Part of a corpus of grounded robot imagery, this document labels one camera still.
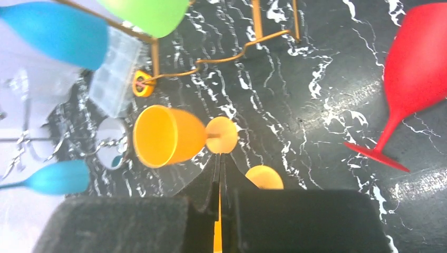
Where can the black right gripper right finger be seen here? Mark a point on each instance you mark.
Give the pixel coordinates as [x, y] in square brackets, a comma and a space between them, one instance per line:
[294, 220]

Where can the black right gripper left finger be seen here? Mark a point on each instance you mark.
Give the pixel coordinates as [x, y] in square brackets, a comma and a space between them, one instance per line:
[181, 223]

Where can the blue plastic goblet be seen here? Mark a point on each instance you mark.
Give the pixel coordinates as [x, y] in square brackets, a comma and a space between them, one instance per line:
[66, 177]
[61, 32]

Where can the chrome spiral glass rack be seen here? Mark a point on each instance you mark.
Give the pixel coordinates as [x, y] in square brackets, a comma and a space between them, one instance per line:
[113, 140]

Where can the blue plastic goblet back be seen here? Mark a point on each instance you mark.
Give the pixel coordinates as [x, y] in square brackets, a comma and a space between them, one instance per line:
[61, 32]

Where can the green plastic goblet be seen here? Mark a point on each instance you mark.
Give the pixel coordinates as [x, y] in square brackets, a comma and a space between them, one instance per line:
[157, 18]

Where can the red plastic goblet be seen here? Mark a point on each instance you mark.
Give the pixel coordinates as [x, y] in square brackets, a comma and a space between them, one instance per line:
[414, 72]

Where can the orange plastic goblet near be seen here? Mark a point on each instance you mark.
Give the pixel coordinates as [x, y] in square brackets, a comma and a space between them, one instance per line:
[264, 177]

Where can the orange plastic goblet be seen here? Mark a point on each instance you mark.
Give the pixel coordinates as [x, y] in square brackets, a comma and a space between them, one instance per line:
[164, 136]
[264, 177]

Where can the orange plastic goblet far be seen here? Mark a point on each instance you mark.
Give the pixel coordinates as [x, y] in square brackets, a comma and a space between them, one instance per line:
[164, 136]

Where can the yellow tape measure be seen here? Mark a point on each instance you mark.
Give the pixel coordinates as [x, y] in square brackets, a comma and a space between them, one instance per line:
[141, 86]

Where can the clear plastic parts box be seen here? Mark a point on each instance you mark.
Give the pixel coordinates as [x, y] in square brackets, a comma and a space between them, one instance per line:
[110, 88]

